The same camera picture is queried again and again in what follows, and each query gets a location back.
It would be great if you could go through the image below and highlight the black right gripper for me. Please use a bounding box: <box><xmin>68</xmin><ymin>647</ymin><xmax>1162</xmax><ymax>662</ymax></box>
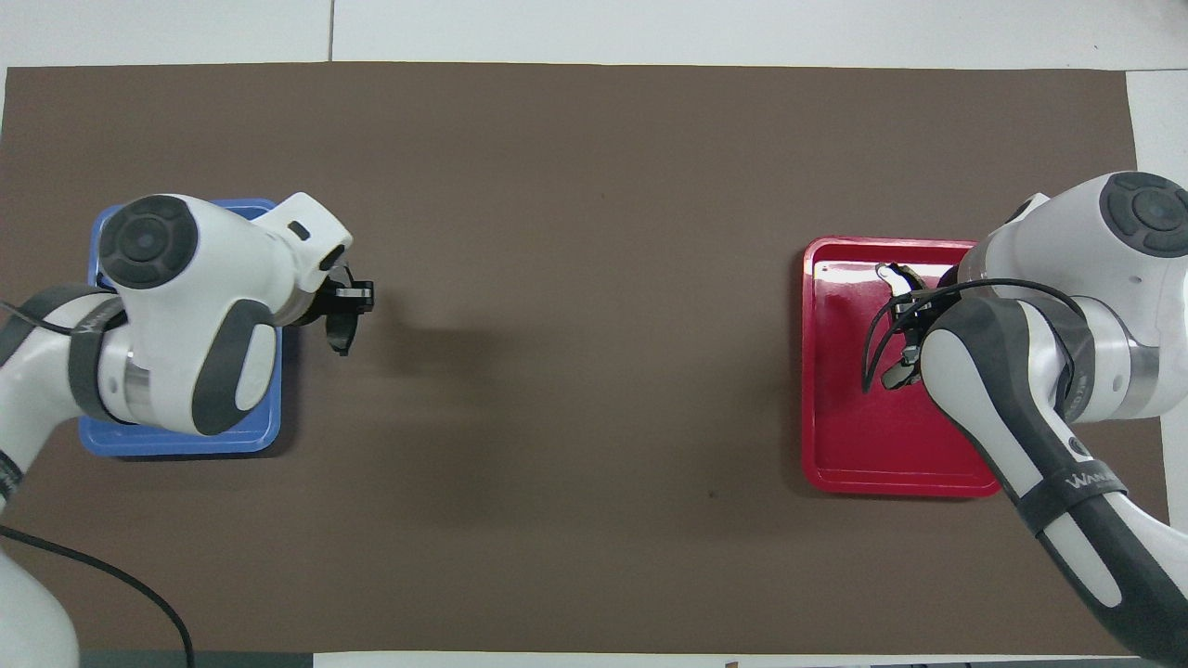
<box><xmin>891</xmin><ymin>269</ymin><xmax>962</xmax><ymax>358</ymax></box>

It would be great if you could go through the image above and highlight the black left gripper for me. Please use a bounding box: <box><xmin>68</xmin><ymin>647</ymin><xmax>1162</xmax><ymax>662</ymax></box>
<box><xmin>295</xmin><ymin>275</ymin><xmax>375</xmax><ymax>326</ymax></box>

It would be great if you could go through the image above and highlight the curved brake shoe grey lining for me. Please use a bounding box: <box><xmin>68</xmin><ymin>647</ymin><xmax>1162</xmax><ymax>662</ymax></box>
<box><xmin>875</xmin><ymin>263</ymin><xmax>926</xmax><ymax>300</ymax></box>

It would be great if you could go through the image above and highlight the red plastic tray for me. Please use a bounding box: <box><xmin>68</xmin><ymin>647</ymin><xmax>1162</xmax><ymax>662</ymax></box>
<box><xmin>801</xmin><ymin>237</ymin><xmax>1005</xmax><ymax>499</ymax></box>

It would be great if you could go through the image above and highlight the blue plastic tray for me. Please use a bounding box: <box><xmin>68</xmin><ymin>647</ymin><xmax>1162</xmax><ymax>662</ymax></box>
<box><xmin>79</xmin><ymin>198</ymin><xmax>284</xmax><ymax>458</ymax></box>

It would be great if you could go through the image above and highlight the brown table mat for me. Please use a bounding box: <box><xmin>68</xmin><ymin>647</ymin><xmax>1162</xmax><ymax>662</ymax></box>
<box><xmin>0</xmin><ymin>62</ymin><xmax>1169</xmax><ymax>656</ymax></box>

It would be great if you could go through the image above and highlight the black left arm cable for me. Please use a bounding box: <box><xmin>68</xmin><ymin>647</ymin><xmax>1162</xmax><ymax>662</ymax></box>
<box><xmin>0</xmin><ymin>297</ymin><xmax>196</xmax><ymax>668</ymax></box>

